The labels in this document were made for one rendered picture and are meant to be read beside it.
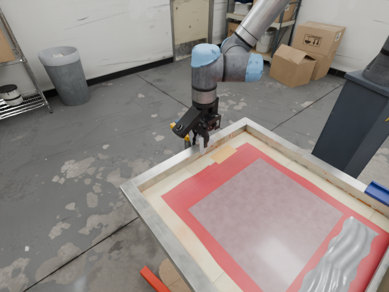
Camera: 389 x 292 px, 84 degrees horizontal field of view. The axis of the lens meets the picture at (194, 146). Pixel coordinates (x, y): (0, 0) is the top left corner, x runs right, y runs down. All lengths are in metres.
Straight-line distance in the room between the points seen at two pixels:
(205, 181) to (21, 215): 1.77
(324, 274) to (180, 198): 0.40
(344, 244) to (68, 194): 1.96
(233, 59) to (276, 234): 0.48
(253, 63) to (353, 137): 0.59
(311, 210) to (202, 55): 0.53
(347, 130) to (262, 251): 0.65
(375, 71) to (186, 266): 0.87
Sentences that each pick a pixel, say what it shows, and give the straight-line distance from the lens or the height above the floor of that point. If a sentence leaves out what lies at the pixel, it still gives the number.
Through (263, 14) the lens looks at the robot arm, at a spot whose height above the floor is 1.41.
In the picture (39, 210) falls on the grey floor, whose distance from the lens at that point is 2.20.
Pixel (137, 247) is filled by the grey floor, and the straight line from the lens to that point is 1.72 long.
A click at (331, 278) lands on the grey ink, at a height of 0.97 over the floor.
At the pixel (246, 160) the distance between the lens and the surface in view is 0.81.
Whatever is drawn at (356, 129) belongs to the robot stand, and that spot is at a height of 1.03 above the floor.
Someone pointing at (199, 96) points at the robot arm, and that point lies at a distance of 0.64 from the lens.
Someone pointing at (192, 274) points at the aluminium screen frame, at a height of 1.00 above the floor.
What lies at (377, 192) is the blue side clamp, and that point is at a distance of 0.84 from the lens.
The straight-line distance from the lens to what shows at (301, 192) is 0.78.
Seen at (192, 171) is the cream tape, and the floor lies 0.97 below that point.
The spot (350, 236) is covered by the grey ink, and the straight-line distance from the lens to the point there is 0.75.
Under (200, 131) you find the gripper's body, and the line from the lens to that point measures 0.71.
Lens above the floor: 1.53
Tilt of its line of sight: 41 degrees down
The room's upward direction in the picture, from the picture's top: straight up
